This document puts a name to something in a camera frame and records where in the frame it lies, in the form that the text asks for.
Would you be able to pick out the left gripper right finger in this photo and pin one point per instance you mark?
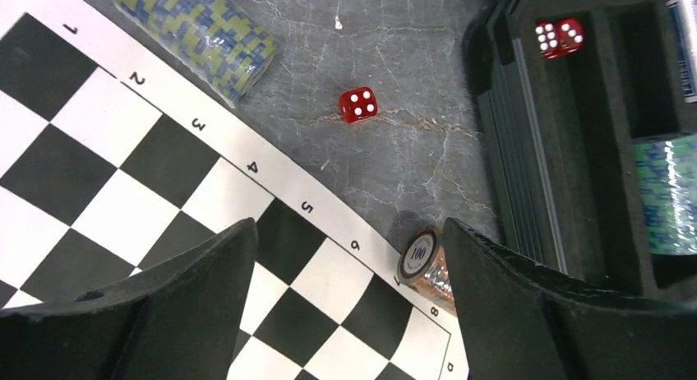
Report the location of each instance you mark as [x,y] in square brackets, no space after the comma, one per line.
[520,319]

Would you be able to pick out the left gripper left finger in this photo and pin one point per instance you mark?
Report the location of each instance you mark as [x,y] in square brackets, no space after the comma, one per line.
[177,320]

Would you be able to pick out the brown 100 chip roll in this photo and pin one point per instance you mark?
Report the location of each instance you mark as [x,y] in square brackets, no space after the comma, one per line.
[422,268]

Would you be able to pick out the red die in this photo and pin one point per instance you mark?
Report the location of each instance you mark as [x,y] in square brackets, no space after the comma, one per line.
[358,104]

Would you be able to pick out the green blue chip roll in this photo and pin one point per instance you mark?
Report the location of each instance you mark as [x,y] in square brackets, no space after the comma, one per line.
[215,39]

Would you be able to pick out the black white chessboard mat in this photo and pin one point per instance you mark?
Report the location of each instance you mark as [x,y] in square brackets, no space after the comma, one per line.
[124,165]

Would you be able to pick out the black poker carrying case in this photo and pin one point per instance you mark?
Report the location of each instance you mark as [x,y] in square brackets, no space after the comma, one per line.
[559,135]

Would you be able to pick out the teal poker chip roll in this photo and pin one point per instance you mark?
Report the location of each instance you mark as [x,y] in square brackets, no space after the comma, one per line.
[666,170]

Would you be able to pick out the red dice in case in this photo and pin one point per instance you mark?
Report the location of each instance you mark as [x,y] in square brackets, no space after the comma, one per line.
[559,38]

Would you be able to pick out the blue playing card deck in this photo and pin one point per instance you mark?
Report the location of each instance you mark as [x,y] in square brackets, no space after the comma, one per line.
[683,18]

